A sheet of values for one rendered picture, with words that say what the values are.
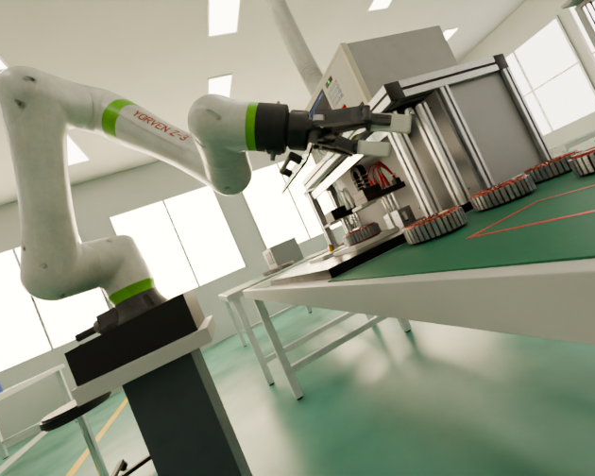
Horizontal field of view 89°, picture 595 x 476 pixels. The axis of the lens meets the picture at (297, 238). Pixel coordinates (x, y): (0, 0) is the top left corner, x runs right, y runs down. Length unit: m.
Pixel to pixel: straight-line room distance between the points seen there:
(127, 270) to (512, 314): 0.89
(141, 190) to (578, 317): 5.82
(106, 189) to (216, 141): 5.44
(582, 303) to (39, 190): 0.90
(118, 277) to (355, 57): 0.91
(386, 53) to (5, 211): 5.98
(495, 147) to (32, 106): 1.11
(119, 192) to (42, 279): 5.10
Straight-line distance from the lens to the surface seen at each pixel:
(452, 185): 0.88
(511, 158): 1.04
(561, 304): 0.26
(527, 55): 7.92
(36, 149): 0.89
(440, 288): 0.33
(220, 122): 0.61
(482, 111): 1.03
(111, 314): 1.02
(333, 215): 1.13
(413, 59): 1.13
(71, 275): 0.90
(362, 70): 1.01
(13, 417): 6.29
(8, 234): 6.30
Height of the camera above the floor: 0.83
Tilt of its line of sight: 3 degrees up
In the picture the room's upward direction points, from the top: 24 degrees counter-clockwise
